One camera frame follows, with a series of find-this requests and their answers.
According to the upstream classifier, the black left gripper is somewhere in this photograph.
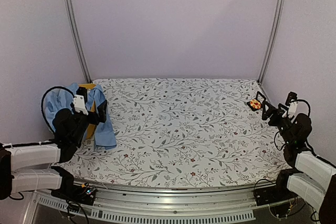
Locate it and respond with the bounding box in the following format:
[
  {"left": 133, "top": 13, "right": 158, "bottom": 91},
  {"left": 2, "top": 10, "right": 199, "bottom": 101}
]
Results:
[{"left": 70, "top": 100, "right": 107, "bottom": 145}]

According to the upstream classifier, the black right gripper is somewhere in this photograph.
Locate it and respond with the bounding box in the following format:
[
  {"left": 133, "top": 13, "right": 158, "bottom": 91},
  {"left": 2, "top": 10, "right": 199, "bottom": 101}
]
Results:
[{"left": 263, "top": 101, "right": 295, "bottom": 145}]

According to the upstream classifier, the yellow orange plush flower brooch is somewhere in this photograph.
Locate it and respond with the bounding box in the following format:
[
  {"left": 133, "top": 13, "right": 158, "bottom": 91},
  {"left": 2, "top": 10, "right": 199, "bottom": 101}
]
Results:
[{"left": 248, "top": 99, "right": 261, "bottom": 110}]

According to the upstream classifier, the light blue shirt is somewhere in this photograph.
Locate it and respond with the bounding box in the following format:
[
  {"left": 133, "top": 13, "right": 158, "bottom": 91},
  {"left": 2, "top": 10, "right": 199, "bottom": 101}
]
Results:
[{"left": 40, "top": 83, "right": 117, "bottom": 150}]

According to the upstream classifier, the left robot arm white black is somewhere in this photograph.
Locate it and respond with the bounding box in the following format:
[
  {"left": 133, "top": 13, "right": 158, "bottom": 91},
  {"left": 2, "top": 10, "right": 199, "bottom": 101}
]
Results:
[{"left": 1, "top": 101, "right": 107, "bottom": 200}]

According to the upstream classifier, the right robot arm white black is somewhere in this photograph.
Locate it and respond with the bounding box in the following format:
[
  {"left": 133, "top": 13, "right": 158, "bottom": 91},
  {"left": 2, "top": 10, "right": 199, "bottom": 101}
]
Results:
[{"left": 247, "top": 92, "right": 335, "bottom": 223}]

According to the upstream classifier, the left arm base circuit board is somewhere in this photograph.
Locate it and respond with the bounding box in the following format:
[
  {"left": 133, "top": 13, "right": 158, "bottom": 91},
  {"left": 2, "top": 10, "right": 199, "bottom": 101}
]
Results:
[{"left": 51, "top": 184, "right": 97, "bottom": 206}]

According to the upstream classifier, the black display box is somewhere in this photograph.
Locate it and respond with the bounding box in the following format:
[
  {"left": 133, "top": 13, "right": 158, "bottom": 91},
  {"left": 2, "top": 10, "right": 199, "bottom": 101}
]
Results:
[{"left": 247, "top": 98, "right": 262, "bottom": 111}]

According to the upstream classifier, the yellow plastic basket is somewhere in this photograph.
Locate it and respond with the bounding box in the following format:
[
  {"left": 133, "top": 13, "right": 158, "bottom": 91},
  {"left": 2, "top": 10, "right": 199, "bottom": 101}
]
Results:
[{"left": 79, "top": 83, "right": 96, "bottom": 140}]

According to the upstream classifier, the floral white tablecloth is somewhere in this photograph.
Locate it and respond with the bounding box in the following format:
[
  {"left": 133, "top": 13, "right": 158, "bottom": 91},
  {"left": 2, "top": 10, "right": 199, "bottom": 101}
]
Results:
[{"left": 62, "top": 78, "right": 288, "bottom": 189}]

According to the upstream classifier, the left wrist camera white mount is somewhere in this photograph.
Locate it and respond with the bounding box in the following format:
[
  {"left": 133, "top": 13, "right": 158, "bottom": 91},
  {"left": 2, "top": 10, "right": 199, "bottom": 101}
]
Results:
[{"left": 71, "top": 87, "right": 89, "bottom": 115}]

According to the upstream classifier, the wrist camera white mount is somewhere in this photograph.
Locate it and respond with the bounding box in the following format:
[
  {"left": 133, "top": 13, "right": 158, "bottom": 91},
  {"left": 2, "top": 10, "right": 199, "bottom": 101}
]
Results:
[
  {"left": 282, "top": 91, "right": 299, "bottom": 119},
  {"left": 71, "top": 87, "right": 89, "bottom": 115}
]

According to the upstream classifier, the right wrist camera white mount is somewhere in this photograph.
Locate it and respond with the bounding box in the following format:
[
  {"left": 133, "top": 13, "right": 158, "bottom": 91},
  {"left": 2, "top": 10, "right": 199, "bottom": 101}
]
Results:
[{"left": 282, "top": 91, "right": 299, "bottom": 119}]

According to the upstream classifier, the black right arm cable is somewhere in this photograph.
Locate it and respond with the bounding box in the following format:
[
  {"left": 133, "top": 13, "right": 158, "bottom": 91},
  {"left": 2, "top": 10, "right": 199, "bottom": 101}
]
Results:
[{"left": 293, "top": 99, "right": 312, "bottom": 117}]

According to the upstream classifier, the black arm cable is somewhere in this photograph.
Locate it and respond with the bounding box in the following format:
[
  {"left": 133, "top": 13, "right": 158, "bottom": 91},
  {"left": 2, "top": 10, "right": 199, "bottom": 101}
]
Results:
[
  {"left": 293, "top": 99, "right": 312, "bottom": 117},
  {"left": 39, "top": 86, "right": 77, "bottom": 133}
]

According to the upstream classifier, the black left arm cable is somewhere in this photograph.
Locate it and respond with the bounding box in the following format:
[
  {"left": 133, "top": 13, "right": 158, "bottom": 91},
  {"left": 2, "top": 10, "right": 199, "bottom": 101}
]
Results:
[{"left": 39, "top": 86, "right": 77, "bottom": 133}]

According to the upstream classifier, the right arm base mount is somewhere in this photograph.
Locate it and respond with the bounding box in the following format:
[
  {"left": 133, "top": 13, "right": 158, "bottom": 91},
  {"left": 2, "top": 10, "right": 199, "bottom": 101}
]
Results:
[{"left": 253, "top": 178, "right": 297, "bottom": 220}]

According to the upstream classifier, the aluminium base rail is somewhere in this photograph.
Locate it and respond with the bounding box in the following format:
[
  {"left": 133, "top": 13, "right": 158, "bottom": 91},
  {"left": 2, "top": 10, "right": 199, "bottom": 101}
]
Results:
[{"left": 22, "top": 179, "right": 329, "bottom": 224}]

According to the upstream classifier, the right aluminium frame post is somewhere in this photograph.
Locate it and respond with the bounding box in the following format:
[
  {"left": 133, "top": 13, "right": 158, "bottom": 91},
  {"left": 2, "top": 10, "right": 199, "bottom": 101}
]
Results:
[{"left": 258, "top": 0, "right": 285, "bottom": 85}]

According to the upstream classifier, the aluminium frame post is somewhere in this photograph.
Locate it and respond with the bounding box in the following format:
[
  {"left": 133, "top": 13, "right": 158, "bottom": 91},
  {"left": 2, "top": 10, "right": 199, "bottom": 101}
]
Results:
[
  {"left": 64, "top": 0, "right": 92, "bottom": 83},
  {"left": 258, "top": 0, "right": 285, "bottom": 85}
]

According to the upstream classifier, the left aluminium frame post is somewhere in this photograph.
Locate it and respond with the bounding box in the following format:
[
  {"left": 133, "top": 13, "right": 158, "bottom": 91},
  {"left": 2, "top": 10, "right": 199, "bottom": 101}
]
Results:
[{"left": 64, "top": 0, "right": 92, "bottom": 83}]

